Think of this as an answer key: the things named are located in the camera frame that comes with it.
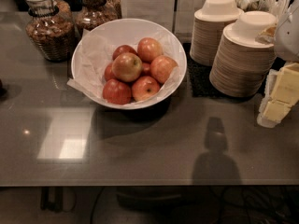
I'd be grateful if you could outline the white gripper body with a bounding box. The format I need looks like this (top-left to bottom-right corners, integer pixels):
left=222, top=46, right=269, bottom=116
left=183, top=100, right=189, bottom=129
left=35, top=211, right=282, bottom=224
left=255, top=25, right=277, bottom=44

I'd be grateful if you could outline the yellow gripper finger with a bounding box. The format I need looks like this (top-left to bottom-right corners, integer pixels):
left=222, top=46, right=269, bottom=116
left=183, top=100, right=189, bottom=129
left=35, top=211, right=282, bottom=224
left=270, top=63, right=299, bottom=106
left=257, top=69, right=291, bottom=128

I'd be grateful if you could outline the red-yellow apple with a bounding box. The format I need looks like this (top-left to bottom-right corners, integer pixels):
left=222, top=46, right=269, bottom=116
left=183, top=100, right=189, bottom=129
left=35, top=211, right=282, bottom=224
left=112, top=52, right=143, bottom=82

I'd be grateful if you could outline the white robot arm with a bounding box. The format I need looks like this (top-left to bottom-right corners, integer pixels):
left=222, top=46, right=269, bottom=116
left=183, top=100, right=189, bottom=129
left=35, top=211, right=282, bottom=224
left=257, top=0, right=299, bottom=128

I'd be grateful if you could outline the right orange-red apple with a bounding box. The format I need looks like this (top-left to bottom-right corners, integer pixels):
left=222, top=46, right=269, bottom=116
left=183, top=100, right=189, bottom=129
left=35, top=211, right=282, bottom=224
left=150, top=55, right=178, bottom=84

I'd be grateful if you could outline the back right red apple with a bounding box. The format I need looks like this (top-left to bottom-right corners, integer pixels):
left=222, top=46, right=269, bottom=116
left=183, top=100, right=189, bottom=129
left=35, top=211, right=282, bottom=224
left=137, top=37, right=163, bottom=63

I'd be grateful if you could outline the middle hidden red apple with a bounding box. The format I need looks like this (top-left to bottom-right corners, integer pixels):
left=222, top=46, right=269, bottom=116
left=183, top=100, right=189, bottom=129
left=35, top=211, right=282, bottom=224
left=141, top=63, right=150, bottom=76

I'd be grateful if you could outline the front right red apple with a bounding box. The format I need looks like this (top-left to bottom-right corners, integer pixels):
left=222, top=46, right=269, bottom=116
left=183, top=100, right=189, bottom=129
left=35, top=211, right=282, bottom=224
left=132, top=76, right=160, bottom=102

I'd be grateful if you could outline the white bowl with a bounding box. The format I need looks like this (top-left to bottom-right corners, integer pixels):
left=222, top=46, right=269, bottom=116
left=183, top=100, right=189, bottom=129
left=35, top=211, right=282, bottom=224
left=70, top=18, right=188, bottom=111

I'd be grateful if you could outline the back left dark red apple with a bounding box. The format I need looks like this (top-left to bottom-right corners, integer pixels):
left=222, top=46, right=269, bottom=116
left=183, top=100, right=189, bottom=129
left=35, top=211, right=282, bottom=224
left=112, top=45, right=137, bottom=60

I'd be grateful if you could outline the front left red apple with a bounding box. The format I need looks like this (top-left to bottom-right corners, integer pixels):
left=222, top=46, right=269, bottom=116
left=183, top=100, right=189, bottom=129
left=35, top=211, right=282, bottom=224
left=102, top=79, right=132, bottom=105

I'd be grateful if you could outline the left small red apple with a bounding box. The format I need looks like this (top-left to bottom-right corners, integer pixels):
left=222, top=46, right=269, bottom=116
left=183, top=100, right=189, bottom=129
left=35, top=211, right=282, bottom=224
left=104, top=63, right=116, bottom=81

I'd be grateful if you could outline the front stack of paper bowls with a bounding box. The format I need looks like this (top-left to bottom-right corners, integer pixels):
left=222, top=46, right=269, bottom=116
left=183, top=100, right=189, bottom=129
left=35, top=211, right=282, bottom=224
left=209, top=11, right=276, bottom=98

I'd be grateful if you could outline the stack of paper bowls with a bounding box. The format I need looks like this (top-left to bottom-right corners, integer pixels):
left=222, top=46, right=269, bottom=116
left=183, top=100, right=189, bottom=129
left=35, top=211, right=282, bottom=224
left=209, top=11, right=276, bottom=98
left=190, top=0, right=243, bottom=66

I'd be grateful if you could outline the back stack of paper bowls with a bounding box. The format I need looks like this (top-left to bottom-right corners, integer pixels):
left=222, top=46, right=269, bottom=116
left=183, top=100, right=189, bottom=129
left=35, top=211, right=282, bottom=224
left=190, top=0, right=243, bottom=66

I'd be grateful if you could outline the black rubber mat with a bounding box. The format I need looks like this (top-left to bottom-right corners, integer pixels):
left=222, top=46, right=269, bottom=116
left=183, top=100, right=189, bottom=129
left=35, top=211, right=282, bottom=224
left=182, top=43, right=285, bottom=100

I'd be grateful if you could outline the white paper sign right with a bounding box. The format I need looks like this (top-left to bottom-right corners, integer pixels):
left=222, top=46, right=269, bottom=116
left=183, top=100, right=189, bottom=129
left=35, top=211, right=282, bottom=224
left=173, top=0, right=237, bottom=35

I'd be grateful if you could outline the right glass cereal jar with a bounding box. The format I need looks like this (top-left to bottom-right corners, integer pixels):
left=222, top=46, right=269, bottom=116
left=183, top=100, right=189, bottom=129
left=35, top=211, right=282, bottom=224
left=75, top=0, right=118, bottom=35

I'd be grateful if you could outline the glass cereal jar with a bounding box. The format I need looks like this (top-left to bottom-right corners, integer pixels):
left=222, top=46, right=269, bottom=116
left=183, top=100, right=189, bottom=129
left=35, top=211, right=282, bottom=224
left=75, top=0, right=118, bottom=35
left=25, top=0, right=75, bottom=62

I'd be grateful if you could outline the white paper liner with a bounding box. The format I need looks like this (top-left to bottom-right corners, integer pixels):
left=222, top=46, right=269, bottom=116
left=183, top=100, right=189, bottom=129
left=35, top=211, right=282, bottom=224
left=66, top=28, right=185, bottom=108

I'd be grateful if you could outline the left glass cereal jar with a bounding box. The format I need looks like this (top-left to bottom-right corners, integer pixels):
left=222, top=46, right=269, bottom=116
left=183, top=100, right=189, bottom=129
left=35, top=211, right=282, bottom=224
left=25, top=0, right=75, bottom=62

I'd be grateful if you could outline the black cable under table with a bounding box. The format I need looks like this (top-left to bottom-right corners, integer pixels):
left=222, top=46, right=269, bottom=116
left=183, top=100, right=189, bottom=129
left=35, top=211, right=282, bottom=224
left=89, top=186, right=107, bottom=224

